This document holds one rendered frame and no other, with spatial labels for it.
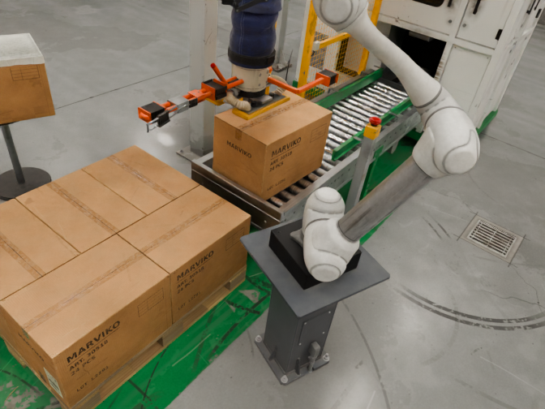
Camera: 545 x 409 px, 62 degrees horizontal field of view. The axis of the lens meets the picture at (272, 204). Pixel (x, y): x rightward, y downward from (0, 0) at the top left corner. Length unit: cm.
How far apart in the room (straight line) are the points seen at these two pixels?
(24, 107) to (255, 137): 156
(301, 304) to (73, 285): 103
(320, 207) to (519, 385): 171
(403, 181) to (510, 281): 217
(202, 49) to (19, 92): 123
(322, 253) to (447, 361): 144
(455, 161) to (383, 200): 27
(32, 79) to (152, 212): 119
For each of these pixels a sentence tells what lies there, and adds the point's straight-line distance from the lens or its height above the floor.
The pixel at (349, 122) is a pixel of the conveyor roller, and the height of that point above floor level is 55.
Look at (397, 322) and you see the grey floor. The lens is 292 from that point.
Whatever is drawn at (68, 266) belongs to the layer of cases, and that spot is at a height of 54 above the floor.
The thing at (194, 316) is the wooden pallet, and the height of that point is 2.
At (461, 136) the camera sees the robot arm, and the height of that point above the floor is 159.
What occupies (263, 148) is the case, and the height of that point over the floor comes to 92.
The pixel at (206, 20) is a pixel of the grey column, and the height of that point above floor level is 115.
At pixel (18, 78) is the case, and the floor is 90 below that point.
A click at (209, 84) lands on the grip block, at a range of 213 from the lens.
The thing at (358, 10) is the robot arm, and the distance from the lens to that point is 119.
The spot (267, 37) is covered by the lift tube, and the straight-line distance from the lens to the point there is 215.
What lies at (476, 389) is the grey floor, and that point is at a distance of 285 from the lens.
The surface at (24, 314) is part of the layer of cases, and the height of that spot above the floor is 54.
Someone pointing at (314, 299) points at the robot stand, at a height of 75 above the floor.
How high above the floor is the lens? 218
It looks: 39 degrees down
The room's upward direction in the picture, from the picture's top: 8 degrees clockwise
